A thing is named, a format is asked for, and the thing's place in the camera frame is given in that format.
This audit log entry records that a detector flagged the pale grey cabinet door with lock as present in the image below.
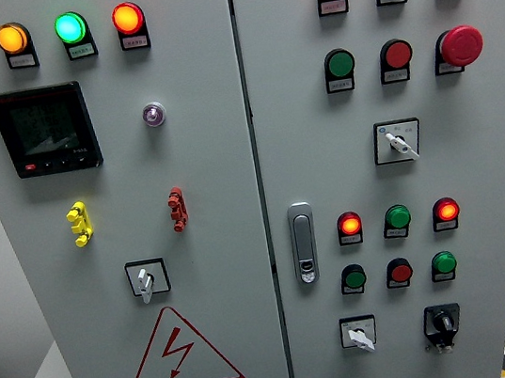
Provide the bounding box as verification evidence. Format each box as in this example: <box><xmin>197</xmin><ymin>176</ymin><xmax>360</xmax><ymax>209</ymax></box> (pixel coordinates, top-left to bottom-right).
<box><xmin>231</xmin><ymin>0</ymin><xmax>505</xmax><ymax>378</ymax></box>

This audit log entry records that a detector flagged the small red push button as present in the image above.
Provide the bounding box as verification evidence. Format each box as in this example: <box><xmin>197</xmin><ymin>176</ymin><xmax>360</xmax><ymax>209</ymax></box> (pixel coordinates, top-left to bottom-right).
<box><xmin>382</xmin><ymin>255</ymin><xmax>417</xmax><ymax>291</ymax></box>

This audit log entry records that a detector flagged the small yellow handle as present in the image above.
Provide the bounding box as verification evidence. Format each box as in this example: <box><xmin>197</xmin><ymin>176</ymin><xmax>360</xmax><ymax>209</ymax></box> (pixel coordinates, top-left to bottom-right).
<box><xmin>64</xmin><ymin>199</ymin><xmax>97</xmax><ymax>250</ymax></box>

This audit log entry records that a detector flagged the small red handle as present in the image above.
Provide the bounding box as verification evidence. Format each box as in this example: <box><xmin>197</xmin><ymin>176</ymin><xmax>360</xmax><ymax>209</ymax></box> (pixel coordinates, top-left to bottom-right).
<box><xmin>165</xmin><ymin>185</ymin><xmax>191</xmax><ymax>234</ymax></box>

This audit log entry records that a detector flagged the pale grey cabinet door with display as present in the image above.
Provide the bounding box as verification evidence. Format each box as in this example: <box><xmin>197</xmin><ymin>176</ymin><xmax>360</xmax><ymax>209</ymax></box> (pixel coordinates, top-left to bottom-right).
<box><xmin>0</xmin><ymin>0</ymin><xmax>291</xmax><ymax>378</ymax></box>

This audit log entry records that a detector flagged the large green push button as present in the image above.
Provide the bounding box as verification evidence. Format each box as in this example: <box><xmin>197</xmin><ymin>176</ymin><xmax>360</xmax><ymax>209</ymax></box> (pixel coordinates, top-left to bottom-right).
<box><xmin>320</xmin><ymin>45</ymin><xmax>360</xmax><ymax>95</ymax></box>

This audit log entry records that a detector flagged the large red stop button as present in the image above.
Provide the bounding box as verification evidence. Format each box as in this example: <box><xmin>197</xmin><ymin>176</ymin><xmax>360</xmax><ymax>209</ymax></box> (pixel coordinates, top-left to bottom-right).
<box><xmin>428</xmin><ymin>22</ymin><xmax>488</xmax><ymax>78</ymax></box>

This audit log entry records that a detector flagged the large white-handled turn switch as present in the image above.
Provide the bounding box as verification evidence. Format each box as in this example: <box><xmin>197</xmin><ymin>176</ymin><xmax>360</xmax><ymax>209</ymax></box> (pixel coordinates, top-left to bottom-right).
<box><xmin>369</xmin><ymin>116</ymin><xmax>426</xmax><ymax>167</ymax></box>

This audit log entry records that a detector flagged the large red push button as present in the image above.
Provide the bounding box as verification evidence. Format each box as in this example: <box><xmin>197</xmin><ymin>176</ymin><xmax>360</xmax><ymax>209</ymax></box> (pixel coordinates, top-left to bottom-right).
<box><xmin>374</xmin><ymin>35</ymin><xmax>418</xmax><ymax>86</ymax></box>

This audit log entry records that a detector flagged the large bright green lit lamp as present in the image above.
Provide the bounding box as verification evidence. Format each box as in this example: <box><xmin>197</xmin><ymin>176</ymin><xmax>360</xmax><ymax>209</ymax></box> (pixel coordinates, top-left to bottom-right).
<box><xmin>53</xmin><ymin>8</ymin><xmax>100</xmax><ymax>64</ymax></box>

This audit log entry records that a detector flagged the small white-handled labelled turn switch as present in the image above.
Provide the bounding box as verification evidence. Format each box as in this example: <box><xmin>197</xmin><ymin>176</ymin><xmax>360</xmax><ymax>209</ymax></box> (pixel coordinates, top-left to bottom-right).
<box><xmin>337</xmin><ymin>312</ymin><xmax>381</xmax><ymax>357</ymax></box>

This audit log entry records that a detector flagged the large yellow round lamp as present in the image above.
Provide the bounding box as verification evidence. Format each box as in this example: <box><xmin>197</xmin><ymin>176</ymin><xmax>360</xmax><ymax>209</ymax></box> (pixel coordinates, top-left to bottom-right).
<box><xmin>0</xmin><ymin>18</ymin><xmax>41</xmax><ymax>73</ymax></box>

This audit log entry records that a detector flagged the white round lamp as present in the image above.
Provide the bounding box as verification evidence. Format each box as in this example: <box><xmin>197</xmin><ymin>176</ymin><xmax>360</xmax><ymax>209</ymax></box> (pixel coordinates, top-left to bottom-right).
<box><xmin>140</xmin><ymin>99</ymin><xmax>169</xmax><ymax>130</ymax></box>

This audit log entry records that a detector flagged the red warning triangle sticker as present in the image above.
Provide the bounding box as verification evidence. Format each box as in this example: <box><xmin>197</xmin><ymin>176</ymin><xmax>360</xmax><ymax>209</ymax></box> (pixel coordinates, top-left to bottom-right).
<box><xmin>118</xmin><ymin>295</ymin><xmax>248</xmax><ymax>378</ymax></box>

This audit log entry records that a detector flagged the black-handled turn switch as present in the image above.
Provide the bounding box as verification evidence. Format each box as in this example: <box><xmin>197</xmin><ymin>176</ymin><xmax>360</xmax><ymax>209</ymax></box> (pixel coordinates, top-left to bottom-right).
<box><xmin>418</xmin><ymin>301</ymin><xmax>467</xmax><ymax>357</ymax></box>

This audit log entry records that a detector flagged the black display unit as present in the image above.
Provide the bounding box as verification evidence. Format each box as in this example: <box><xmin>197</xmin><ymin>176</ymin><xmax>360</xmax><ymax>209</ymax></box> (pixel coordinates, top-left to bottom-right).
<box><xmin>0</xmin><ymin>77</ymin><xmax>105</xmax><ymax>184</ymax></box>

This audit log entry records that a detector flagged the small green lamp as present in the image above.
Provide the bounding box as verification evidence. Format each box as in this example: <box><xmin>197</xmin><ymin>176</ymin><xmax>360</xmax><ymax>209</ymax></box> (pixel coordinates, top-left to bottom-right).
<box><xmin>427</xmin><ymin>248</ymin><xmax>461</xmax><ymax>285</ymax></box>
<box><xmin>379</xmin><ymin>201</ymin><xmax>416</xmax><ymax>242</ymax></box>

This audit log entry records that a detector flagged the small green push button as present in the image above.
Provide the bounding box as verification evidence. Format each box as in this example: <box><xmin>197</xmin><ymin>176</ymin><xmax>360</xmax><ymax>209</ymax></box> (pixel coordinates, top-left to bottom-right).
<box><xmin>338</xmin><ymin>261</ymin><xmax>370</xmax><ymax>297</ymax></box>

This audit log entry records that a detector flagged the silver door lock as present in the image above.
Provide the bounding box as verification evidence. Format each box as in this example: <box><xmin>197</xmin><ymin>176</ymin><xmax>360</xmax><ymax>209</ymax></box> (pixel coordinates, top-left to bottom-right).
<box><xmin>284</xmin><ymin>199</ymin><xmax>324</xmax><ymax>287</ymax></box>

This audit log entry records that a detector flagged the small red lamp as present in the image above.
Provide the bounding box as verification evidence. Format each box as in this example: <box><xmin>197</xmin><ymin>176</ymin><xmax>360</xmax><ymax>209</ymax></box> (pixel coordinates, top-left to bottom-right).
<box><xmin>428</xmin><ymin>195</ymin><xmax>464</xmax><ymax>234</ymax></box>
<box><xmin>334</xmin><ymin>209</ymin><xmax>366</xmax><ymax>248</ymax></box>

